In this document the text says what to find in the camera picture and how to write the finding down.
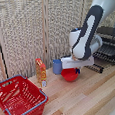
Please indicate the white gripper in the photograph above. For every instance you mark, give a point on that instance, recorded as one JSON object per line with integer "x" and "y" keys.
{"x": 77, "y": 62}

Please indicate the red plastic bowl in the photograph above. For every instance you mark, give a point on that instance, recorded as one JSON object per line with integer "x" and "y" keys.
{"x": 70, "y": 75}

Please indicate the blue plastic cup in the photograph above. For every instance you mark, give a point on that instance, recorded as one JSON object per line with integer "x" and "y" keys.
{"x": 56, "y": 67}

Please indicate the black dish rack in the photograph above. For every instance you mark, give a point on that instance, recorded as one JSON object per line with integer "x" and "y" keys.
{"x": 105, "y": 54}

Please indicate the beige woven folding screen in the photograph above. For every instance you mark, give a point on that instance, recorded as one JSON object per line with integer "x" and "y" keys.
{"x": 24, "y": 30}

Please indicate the red shopping basket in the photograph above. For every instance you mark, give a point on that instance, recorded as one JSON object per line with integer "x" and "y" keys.
{"x": 20, "y": 97}

